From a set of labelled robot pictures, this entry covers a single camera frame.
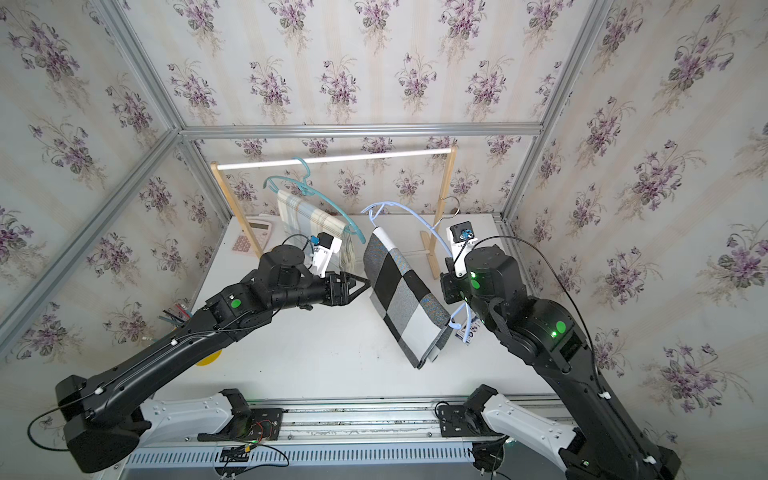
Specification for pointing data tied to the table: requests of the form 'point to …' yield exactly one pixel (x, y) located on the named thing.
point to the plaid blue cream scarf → (302, 220)
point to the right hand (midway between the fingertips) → (455, 258)
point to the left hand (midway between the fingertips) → (369, 291)
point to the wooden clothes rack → (435, 237)
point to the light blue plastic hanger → (373, 209)
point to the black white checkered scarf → (415, 309)
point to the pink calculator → (262, 231)
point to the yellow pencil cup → (174, 316)
